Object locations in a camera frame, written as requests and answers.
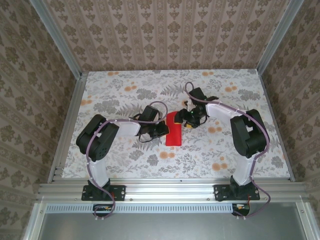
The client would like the red paper sheet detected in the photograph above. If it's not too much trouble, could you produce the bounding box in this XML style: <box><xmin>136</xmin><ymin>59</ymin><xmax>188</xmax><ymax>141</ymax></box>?
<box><xmin>164</xmin><ymin>111</ymin><xmax>183</xmax><ymax>147</ymax></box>

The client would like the floral table mat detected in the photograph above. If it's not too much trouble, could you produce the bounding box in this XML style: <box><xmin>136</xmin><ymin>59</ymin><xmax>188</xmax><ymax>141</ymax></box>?
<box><xmin>61</xmin><ymin>69</ymin><xmax>292</xmax><ymax>180</ymax></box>

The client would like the aluminium cross beam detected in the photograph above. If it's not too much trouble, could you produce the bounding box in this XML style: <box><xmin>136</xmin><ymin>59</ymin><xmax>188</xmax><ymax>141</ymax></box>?
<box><xmin>37</xmin><ymin>182</ymin><xmax>308</xmax><ymax>202</ymax></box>

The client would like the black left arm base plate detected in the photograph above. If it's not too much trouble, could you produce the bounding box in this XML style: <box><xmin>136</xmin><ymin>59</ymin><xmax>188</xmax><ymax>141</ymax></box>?
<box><xmin>81</xmin><ymin>184</ymin><xmax>126</xmax><ymax>202</ymax></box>

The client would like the slotted grey cable duct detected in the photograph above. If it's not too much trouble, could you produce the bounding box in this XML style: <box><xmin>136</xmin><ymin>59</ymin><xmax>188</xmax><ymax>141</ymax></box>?
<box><xmin>46</xmin><ymin>202</ymin><xmax>235</xmax><ymax>214</ymax></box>

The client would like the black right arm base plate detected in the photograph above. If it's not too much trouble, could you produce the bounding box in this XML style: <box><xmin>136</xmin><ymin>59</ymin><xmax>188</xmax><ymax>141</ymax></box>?
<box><xmin>213</xmin><ymin>184</ymin><xmax>261</xmax><ymax>202</ymax></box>

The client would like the aluminium side rail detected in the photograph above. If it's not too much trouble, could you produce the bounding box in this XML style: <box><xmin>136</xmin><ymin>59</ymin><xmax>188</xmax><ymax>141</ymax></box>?
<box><xmin>47</xmin><ymin>72</ymin><xmax>89</xmax><ymax>183</ymax></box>
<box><xmin>257</xmin><ymin>71</ymin><xmax>296</xmax><ymax>182</ymax></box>

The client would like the black controller board with wires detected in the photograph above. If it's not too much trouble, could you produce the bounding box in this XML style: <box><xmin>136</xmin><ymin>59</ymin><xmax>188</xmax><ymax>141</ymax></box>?
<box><xmin>231</xmin><ymin>203</ymin><xmax>251</xmax><ymax>217</ymax></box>
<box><xmin>92</xmin><ymin>203</ymin><xmax>114</xmax><ymax>217</ymax></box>

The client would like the aluminium corner post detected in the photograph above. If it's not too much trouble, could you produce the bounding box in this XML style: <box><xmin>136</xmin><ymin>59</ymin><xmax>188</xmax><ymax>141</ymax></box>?
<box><xmin>31</xmin><ymin>0</ymin><xmax>83</xmax><ymax>80</ymax></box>
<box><xmin>256</xmin><ymin>0</ymin><xmax>305</xmax><ymax>75</ymax></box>

